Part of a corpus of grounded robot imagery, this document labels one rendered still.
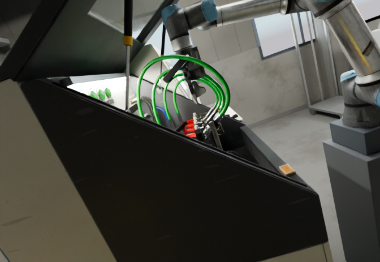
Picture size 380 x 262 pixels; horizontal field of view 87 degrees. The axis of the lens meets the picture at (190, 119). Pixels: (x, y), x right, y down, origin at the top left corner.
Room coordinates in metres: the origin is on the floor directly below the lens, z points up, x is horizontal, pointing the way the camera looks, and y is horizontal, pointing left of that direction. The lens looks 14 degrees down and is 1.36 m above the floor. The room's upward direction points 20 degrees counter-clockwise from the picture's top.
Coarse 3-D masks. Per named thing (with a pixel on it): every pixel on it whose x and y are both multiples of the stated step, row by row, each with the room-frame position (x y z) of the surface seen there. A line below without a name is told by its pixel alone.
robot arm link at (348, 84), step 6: (348, 72) 0.78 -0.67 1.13; (354, 72) 0.75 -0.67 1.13; (342, 78) 0.80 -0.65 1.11; (348, 78) 0.77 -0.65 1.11; (354, 78) 0.75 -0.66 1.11; (342, 84) 0.80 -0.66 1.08; (348, 84) 0.77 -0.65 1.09; (354, 84) 0.74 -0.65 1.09; (342, 90) 0.81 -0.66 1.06; (348, 90) 0.77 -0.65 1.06; (354, 90) 0.73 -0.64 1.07; (348, 96) 0.78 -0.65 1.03; (354, 96) 0.74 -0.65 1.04; (348, 102) 0.78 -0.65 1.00; (354, 102) 0.76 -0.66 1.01; (360, 102) 0.74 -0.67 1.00
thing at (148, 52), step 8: (144, 48) 1.16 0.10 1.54; (152, 48) 1.16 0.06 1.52; (136, 56) 1.16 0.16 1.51; (144, 56) 1.16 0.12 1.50; (152, 56) 1.16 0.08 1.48; (160, 56) 1.22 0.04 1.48; (136, 64) 1.17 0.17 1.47; (144, 64) 1.16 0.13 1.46; (160, 64) 1.16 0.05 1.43; (136, 72) 1.17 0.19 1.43; (152, 72) 1.16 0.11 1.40; (152, 80) 1.16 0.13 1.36; (176, 80) 1.25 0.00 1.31; (168, 88) 1.16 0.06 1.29; (184, 96) 1.15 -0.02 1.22
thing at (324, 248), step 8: (304, 248) 0.44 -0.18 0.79; (312, 248) 0.44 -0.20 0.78; (320, 248) 0.44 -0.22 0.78; (328, 248) 0.43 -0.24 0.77; (280, 256) 0.44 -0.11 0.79; (288, 256) 0.44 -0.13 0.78; (296, 256) 0.44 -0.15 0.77; (304, 256) 0.44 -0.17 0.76; (312, 256) 0.44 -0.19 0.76; (320, 256) 0.44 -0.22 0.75; (328, 256) 0.43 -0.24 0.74
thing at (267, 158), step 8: (240, 128) 1.07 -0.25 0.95; (248, 128) 1.03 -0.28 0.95; (248, 136) 0.93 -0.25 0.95; (256, 136) 0.90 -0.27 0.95; (248, 144) 0.98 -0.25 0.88; (256, 144) 0.82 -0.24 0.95; (264, 144) 0.79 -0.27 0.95; (256, 152) 0.84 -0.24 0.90; (264, 152) 0.73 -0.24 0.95; (272, 152) 0.71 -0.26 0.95; (256, 160) 0.90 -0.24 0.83; (264, 160) 0.74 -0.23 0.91; (272, 160) 0.66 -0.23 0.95; (280, 160) 0.64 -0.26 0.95; (272, 168) 0.65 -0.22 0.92; (296, 176) 0.53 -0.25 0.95
